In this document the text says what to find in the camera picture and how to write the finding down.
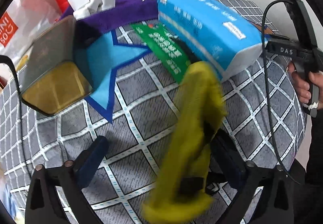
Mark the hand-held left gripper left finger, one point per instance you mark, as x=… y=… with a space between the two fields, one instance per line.
x=92 y=157

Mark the person's right forearm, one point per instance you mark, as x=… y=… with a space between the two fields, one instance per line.
x=315 y=143

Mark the brown felt star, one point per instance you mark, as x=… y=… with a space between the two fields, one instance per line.
x=268 y=30

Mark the grey checked blanket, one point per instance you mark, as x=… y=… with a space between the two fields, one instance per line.
x=141 y=123

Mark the person's right hand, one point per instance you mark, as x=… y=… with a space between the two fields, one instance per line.
x=301 y=88

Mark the blue tissue pack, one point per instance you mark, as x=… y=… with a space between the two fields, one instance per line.
x=201 y=19

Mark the yellow cloth pouch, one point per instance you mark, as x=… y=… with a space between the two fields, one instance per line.
x=191 y=118

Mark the white bag with red logo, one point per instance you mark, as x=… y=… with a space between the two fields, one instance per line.
x=32 y=17

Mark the purple towel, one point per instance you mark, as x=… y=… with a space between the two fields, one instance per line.
x=131 y=12

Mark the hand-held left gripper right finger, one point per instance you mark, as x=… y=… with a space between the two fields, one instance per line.
x=228 y=157

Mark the green flat packet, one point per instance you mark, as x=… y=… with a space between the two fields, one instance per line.
x=164 y=47

